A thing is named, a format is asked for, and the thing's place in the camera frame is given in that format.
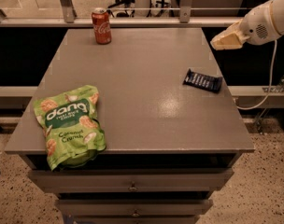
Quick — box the red coke can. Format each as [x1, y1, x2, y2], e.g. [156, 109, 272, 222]
[92, 7, 112, 45]

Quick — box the metal glass railing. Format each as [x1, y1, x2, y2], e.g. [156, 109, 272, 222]
[0, 0, 266, 28]

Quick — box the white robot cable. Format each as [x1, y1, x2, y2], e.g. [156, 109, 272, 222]
[235, 39, 278, 111]

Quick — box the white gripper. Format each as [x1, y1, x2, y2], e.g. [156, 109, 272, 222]
[210, 1, 280, 50]

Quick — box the green dang chips bag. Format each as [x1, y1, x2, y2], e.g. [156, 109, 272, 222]
[33, 85, 107, 171]

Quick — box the top grey drawer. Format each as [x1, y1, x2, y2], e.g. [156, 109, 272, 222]
[28, 168, 234, 193]

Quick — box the black office chair base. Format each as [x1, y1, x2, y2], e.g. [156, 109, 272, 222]
[107, 0, 135, 18]

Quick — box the grey drawer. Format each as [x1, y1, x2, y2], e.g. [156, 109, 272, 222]
[28, 168, 234, 193]
[56, 199, 213, 217]

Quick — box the blue rxbar blueberry bar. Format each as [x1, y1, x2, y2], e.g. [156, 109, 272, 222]
[183, 69, 223, 93]

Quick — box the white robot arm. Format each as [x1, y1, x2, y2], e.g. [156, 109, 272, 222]
[210, 0, 284, 50]

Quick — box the grey drawer cabinet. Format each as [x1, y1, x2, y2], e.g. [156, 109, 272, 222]
[6, 28, 254, 224]

